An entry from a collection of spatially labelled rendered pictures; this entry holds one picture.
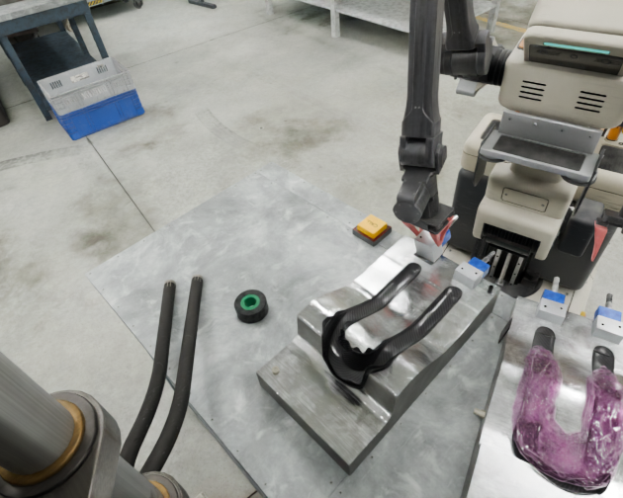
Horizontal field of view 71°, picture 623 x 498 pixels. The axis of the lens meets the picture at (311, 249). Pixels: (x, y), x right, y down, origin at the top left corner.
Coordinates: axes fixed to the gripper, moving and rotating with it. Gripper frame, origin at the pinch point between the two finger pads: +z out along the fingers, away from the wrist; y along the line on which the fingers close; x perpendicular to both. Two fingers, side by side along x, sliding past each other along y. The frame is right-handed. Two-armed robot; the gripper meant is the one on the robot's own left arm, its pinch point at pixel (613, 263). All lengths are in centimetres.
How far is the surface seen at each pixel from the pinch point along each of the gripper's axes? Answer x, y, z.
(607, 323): 0.4, 3.9, 12.5
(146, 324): -38, -88, 41
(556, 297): 3.6, -6.1, 12.3
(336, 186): 137, -130, 44
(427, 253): -3.1, -34.2, 10.5
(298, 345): -31, -49, 30
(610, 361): -4.0, 6.6, 18.0
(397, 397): -36, -25, 25
